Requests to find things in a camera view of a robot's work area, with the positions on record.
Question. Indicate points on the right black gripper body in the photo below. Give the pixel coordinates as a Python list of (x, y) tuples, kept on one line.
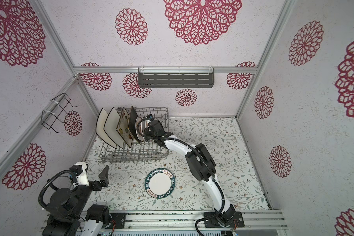
[(150, 135)]

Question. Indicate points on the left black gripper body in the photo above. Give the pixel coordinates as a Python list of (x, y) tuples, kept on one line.
[(95, 185)]

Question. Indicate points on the round plate orange sunburst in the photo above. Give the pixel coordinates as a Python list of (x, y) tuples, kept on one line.
[(145, 128)]

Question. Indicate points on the round plate green rim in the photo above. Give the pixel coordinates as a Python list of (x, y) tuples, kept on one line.
[(160, 183)]

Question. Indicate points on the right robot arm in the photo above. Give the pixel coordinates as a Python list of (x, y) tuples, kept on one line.
[(200, 163)]

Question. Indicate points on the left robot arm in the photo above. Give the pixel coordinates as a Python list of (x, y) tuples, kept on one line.
[(65, 205)]

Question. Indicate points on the round plate orange pattern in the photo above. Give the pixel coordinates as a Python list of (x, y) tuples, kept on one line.
[(138, 129)]

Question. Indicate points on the floral patterned square plate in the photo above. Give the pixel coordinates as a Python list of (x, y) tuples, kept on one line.
[(122, 128)]

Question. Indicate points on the white square plate black rim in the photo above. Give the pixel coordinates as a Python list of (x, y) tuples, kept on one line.
[(101, 120)]

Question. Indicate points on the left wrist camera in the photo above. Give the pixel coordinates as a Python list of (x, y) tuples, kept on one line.
[(81, 176)]

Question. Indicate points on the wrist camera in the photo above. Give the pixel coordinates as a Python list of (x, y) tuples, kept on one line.
[(81, 176), (149, 117)]

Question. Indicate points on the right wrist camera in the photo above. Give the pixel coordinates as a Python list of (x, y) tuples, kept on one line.
[(149, 117)]

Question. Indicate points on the grey wire dish rack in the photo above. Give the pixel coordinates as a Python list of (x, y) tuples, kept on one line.
[(144, 151)]

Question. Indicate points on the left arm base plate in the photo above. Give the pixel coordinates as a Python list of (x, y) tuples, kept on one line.
[(117, 220)]

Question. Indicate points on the grey slotted wall shelf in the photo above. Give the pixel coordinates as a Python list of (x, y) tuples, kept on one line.
[(175, 79)]

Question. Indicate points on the black wire wall holder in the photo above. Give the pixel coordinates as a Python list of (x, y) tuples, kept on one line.
[(50, 116)]

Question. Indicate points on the aluminium mounting rail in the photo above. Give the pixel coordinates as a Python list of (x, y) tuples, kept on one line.
[(181, 220)]

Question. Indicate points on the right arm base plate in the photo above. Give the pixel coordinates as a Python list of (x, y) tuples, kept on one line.
[(221, 221)]

